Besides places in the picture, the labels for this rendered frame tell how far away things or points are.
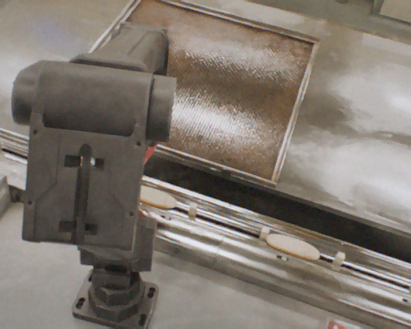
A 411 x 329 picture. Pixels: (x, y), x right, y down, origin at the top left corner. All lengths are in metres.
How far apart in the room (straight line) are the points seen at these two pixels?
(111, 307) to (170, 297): 0.12
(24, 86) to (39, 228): 0.10
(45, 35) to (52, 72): 1.13
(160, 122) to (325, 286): 0.57
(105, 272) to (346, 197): 0.50
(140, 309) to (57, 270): 0.16
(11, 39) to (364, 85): 0.96
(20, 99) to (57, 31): 1.16
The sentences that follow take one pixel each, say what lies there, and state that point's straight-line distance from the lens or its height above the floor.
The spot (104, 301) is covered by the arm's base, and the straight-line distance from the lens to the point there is 0.74.
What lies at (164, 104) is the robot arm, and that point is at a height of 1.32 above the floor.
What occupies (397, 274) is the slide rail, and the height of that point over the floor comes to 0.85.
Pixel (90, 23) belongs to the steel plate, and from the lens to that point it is 1.54.
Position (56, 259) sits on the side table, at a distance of 0.85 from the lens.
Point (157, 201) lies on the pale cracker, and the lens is 0.89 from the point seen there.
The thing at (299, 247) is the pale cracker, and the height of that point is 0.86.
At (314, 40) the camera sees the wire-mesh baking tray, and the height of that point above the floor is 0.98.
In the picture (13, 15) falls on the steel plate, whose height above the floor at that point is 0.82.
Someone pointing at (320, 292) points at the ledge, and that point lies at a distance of 0.83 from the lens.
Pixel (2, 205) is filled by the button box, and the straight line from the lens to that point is 0.92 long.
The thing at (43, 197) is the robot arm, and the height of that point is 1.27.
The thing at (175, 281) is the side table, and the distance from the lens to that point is 0.83.
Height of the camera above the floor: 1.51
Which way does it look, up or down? 42 degrees down
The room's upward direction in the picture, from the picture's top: 11 degrees clockwise
